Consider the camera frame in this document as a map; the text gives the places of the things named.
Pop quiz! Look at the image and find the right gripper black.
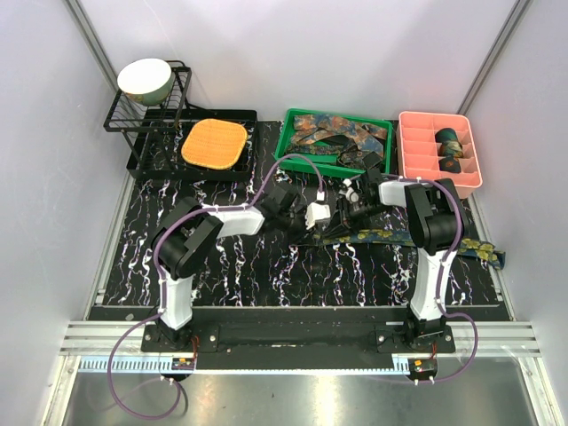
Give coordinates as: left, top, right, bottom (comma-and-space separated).
322, 196, 391, 241

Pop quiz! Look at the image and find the blue yellow floral tie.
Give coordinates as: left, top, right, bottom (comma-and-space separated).
299, 229, 506, 270

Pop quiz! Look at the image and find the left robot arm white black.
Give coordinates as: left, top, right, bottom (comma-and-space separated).
151, 184, 308, 351

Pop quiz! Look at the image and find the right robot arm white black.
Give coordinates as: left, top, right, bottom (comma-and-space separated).
323, 170, 469, 352

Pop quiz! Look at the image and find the dark patterned tie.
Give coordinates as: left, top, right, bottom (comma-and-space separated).
285, 136, 385, 170

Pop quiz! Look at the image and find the green plastic bin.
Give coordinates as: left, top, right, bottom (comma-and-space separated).
274, 108, 394, 179

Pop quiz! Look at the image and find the orange teal patterned tie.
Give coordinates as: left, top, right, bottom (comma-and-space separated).
290, 114, 388, 155

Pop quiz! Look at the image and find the orange woven square mat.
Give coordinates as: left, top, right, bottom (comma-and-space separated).
181, 119, 248, 170

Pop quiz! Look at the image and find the pink divided organizer box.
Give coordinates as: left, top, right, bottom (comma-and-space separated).
398, 111, 483, 199

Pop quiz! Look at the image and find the rolled black orange tie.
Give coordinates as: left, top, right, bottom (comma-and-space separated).
438, 156, 462, 174

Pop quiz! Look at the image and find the rolled dark green tie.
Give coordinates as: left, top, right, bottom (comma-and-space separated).
435, 128, 459, 144

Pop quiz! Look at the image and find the white green ceramic bowl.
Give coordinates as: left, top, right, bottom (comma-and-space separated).
117, 58, 174, 107

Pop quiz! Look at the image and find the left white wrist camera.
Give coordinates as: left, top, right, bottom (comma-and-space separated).
305, 191, 331, 230

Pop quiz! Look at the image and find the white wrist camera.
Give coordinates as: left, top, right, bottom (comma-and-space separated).
305, 191, 331, 230
339, 178, 359, 203

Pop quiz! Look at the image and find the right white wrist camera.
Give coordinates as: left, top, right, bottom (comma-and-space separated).
339, 178, 359, 203

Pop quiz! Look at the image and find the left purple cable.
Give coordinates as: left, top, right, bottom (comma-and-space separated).
106, 154, 327, 421

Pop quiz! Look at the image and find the purple cable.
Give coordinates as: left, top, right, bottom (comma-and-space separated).
106, 154, 327, 421
367, 176, 479, 385

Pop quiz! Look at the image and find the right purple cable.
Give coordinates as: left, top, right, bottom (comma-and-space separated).
367, 176, 479, 385

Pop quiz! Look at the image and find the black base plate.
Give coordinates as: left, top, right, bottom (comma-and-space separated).
141, 307, 456, 373

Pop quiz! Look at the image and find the black wire dish rack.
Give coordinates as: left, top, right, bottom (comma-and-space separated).
104, 60, 258, 182

